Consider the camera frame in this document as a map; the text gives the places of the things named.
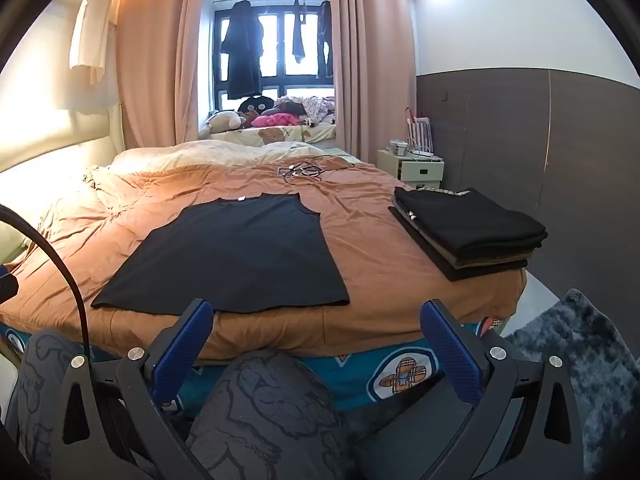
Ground white power strip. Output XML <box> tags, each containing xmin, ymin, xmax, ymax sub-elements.
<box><xmin>389</xmin><ymin>138</ymin><xmax>445</xmax><ymax>162</ymax></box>

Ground bear print cushion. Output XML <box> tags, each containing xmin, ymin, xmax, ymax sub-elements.
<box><xmin>209</xmin><ymin>124</ymin><xmax>338</xmax><ymax>149</ymax></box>

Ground cream padded headboard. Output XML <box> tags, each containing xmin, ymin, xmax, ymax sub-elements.
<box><xmin>0</xmin><ymin>102</ymin><xmax>126</xmax><ymax>263</ymax></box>

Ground white nightstand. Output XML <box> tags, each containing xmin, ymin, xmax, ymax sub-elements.
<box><xmin>376</xmin><ymin>149</ymin><xmax>445</xmax><ymax>192</ymax></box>

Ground black tank top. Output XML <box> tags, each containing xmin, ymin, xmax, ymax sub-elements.
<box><xmin>91</xmin><ymin>193</ymin><xmax>351</xmax><ymax>315</ymax></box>

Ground grey shaggy rug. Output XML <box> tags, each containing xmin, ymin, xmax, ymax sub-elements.
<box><xmin>504</xmin><ymin>288</ymin><xmax>637</xmax><ymax>480</ymax></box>

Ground pink cloth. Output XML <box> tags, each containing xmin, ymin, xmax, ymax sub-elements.
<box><xmin>251</xmin><ymin>113</ymin><xmax>302</xmax><ymax>129</ymax></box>

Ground blue cartoon bed sheet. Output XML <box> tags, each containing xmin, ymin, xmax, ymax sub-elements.
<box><xmin>0</xmin><ymin>316</ymin><xmax>507</xmax><ymax>413</ymax></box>

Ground white hanging shirt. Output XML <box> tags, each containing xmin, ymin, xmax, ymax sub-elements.
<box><xmin>69</xmin><ymin>0</ymin><xmax>117</xmax><ymax>86</ymax></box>

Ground orange blanket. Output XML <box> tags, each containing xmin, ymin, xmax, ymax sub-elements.
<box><xmin>0</xmin><ymin>157</ymin><xmax>527</xmax><ymax>361</ymax></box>

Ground beige plush toy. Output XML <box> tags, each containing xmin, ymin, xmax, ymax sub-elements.
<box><xmin>206</xmin><ymin>109</ymin><xmax>247</xmax><ymax>135</ymax></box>

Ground pink curtain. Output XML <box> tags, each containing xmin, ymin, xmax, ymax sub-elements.
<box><xmin>116</xmin><ymin>0</ymin><xmax>209</xmax><ymax>151</ymax></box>
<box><xmin>324</xmin><ymin>0</ymin><xmax>419</xmax><ymax>167</ymax></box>

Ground person's legs in grey pants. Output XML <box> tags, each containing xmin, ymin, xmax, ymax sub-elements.
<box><xmin>15</xmin><ymin>329</ymin><xmax>346</xmax><ymax>480</ymax></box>

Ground cream quilt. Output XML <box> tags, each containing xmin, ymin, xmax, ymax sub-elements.
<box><xmin>111</xmin><ymin>139</ymin><xmax>328</xmax><ymax>172</ymax></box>

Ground black plush toy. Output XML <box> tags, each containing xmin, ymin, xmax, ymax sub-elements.
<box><xmin>237</xmin><ymin>94</ymin><xmax>277</xmax><ymax>117</ymax></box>

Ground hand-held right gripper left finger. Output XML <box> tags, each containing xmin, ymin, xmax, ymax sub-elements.
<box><xmin>59</xmin><ymin>299</ymin><xmax>216</xmax><ymax>461</ymax></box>

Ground hanging black coat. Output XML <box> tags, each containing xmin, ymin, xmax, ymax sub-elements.
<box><xmin>220</xmin><ymin>0</ymin><xmax>264</xmax><ymax>101</ymax></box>

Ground folded black shirt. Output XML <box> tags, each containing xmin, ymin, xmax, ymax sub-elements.
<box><xmin>394</xmin><ymin>187</ymin><xmax>549</xmax><ymax>252</ymax></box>

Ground folded black garment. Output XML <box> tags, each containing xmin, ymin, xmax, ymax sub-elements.
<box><xmin>389</xmin><ymin>205</ymin><xmax>529</xmax><ymax>282</ymax></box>

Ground hanging dark garment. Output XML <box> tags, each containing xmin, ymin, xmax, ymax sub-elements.
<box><xmin>317</xmin><ymin>0</ymin><xmax>334</xmax><ymax>79</ymax></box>
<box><xmin>290</xmin><ymin>0</ymin><xmax>309</xmax><ymax>64</ymax></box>

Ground black framed window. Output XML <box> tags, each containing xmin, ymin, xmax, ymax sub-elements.
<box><xmin>212</xmin><ymin>6</ymin><xmax>335</xmax><ymax>103</ymax></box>

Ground tangled cables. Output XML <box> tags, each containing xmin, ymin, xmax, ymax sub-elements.
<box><xmin>276</xmin><ymin>158</ymin><xmax>327</xmax><ymax>182</ymax></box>

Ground folded olive garment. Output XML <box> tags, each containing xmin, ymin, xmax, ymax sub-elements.
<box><xmin>412</xmin><ymin>240</ymin><xmax>532</xmax><ymax>266</ymax></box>

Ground thick black cable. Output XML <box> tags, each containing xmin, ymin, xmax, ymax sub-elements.
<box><xmin>0</xmin><ymin>204</ymin><xmax>92</xmax><ymax>358</ymax></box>

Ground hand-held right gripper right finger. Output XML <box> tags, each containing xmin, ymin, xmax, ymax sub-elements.
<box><xmin>420</xmin><ymin>299</ymin><xmax>586</xmax><ymax>480</ymax></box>

